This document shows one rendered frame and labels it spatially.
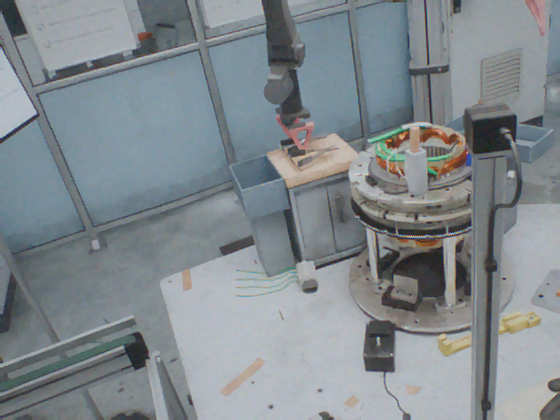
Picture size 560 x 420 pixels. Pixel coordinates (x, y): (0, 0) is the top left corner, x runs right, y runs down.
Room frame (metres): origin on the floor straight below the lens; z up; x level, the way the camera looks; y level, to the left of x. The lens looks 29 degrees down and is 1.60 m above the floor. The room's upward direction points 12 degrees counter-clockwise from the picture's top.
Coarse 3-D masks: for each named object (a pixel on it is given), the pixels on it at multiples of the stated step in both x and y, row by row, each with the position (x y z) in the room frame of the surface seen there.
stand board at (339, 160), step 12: (324, 144) 1.24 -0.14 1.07; (336, 144) 1.23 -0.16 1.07; (276, 156) 1.23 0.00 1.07; (336, 156) 1.16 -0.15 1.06; (348, 156) 1.14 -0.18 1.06; (288, 168) 1.14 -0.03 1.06; (300, 168) 1.13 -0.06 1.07; (312, 168) 1.12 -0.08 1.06; (324, 168) 1.10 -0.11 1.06; (336, 168) 1.11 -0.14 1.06; (348, 168) 1.11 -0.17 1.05; (288, 180) 1.09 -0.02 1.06; (300, 180) 1.09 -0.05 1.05; (312, 180) 1.10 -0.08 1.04
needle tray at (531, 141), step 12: (456, 120) 1.24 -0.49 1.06; (528, 132) 1.10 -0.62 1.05; (540, 132) 1.08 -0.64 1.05; (552, 132) 1.05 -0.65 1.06; (516, 144) 1.02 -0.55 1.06; (528, 144) 1.08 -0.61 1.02; (540, 144) 1.02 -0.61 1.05; (552, 144) 1.05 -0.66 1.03; (528, 156) 1.00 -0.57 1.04; (516, 180) 1.10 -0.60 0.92; (516, 204) 1.10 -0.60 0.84; (504, 216) 1.07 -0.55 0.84; (504, 228) 1.07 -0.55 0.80
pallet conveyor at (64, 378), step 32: (128, 320) 1.04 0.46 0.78; (32, 352) 0.98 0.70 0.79; (96, 352) 0.97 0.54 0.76; (128, 352) 0.98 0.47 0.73; (0, 384) 0.92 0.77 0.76; (32, 384) 0.91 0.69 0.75; (64, 384) 0.93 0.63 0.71; (96, 384) 0.95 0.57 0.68; (160, 384) 0.89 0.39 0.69; (0, 416) 0.89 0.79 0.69; (160, 416) 0.79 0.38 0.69
